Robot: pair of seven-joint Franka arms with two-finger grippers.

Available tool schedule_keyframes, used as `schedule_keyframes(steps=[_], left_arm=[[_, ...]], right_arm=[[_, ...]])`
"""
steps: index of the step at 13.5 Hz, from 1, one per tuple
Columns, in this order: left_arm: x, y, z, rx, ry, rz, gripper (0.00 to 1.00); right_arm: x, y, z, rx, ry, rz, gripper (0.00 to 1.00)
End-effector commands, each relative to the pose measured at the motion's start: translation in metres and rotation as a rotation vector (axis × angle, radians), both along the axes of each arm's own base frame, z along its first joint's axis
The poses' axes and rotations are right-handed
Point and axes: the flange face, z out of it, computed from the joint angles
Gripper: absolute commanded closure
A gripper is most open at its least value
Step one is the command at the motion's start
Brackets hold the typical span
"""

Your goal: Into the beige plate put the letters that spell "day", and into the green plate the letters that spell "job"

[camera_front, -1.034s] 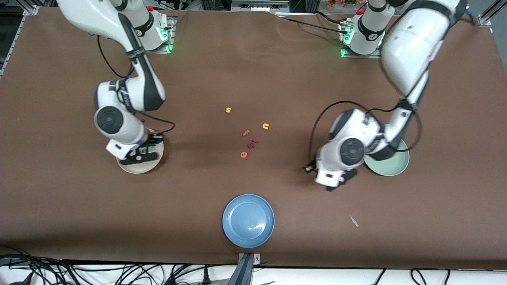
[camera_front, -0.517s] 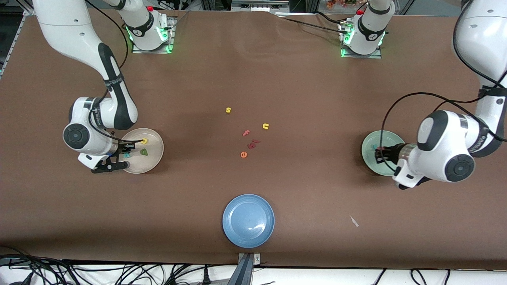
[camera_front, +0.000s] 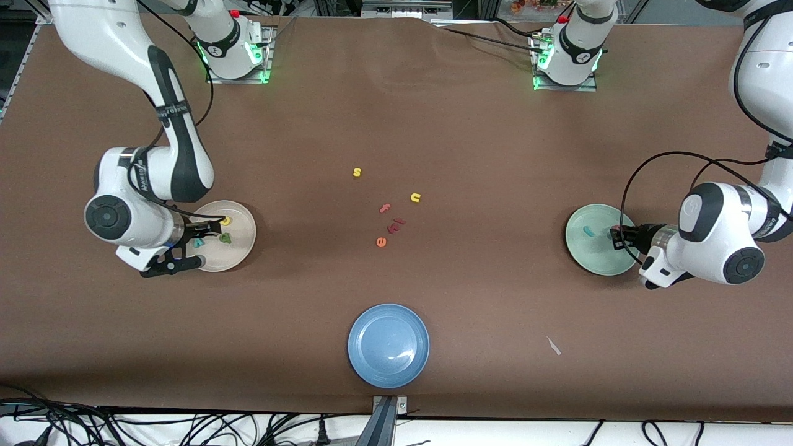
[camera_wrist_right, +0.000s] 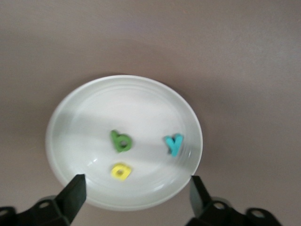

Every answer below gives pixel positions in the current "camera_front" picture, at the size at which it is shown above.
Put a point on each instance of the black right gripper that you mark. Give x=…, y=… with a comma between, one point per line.
x=197, y=232

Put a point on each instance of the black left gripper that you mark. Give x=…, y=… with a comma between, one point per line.
x=636, y=236

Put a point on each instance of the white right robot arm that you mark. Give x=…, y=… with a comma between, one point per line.
x=111, y=37

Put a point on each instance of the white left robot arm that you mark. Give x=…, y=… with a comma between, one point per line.
x=712, y=241

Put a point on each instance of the pale green plate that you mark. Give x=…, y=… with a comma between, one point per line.
x=595, y=257

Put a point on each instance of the beige brown plate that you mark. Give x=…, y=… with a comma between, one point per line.
x=238, y=248

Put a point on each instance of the white paper scrap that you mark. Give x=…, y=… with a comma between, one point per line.
x=553, y=345

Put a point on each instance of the maroon letter k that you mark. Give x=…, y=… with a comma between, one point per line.
x=392, y=228

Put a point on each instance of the blue plate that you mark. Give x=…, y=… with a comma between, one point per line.
x=388, y=345

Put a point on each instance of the brown paper table cover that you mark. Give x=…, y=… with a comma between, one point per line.
x=396, y=124

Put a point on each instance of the orange artificial flowers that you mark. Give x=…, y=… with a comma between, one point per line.
x=533, y=5

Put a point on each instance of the grey power strip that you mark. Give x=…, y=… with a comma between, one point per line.
x=403, y=9

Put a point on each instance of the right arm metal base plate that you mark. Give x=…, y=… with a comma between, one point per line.
x=214, y=78

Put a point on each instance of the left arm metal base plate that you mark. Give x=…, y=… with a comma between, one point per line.
x=588, y=88

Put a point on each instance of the grey metal camera pole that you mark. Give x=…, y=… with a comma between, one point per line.
x=381, y=427

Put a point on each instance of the aluminium frame profile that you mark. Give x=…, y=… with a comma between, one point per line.
x=37, y=17

